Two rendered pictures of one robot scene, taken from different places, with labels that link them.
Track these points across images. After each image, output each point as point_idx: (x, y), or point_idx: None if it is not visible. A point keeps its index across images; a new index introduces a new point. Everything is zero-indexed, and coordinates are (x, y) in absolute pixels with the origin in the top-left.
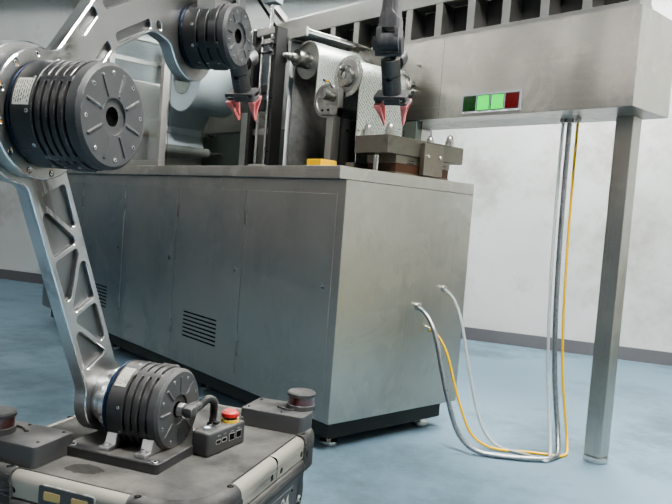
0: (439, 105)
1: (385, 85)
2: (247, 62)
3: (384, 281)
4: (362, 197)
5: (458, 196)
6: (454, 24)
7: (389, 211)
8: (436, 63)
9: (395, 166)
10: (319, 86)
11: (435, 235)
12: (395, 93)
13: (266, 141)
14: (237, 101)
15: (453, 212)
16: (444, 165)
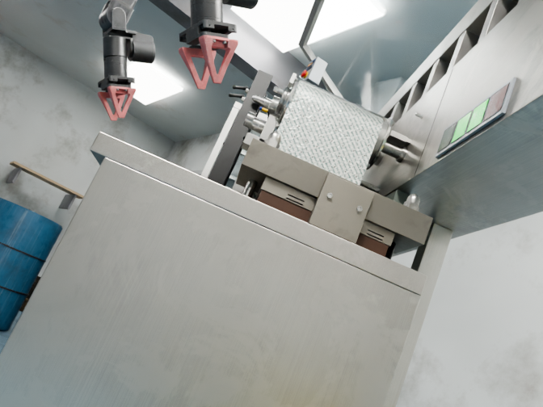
0: (421, 157)
1: (190, 10)
2: (130, 48)
3: (128, 369)
4: (128, 196)
5: (376, 282)
6: None
7: (185, 243)
8: (435, 104)
9: (259, 195)
10: None
11: (294, 333)
12: (199, 20)
13: None
14: (102, 89)
15: (355, 308)
16: (380, 232)
